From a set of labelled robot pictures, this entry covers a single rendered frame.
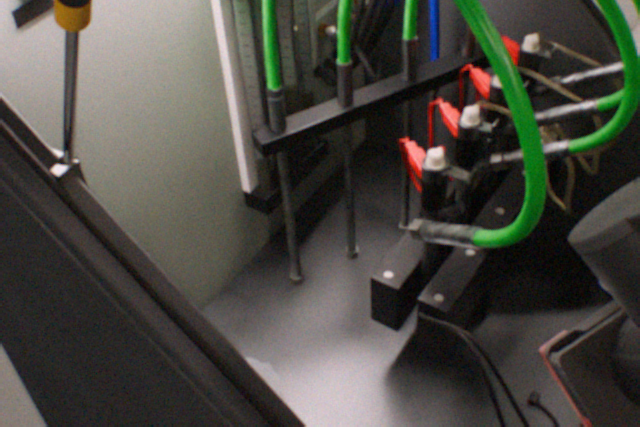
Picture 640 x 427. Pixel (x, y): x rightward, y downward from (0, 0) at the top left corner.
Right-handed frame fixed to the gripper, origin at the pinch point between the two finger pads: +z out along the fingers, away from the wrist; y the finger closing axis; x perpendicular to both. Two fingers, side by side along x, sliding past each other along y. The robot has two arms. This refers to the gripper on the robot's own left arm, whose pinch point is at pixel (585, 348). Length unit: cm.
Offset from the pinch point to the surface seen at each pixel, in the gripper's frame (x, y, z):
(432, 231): -10.8, 0.2, 16.9
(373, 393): 4.1, 9.2, 46.5
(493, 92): -19.2, -18.8, 33.5
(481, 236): -8.8, -1.3, 10.6
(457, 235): -9.6, -0.5, 13.3
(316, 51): -37, -9, 53
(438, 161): -15.8, -6.4, 25.4
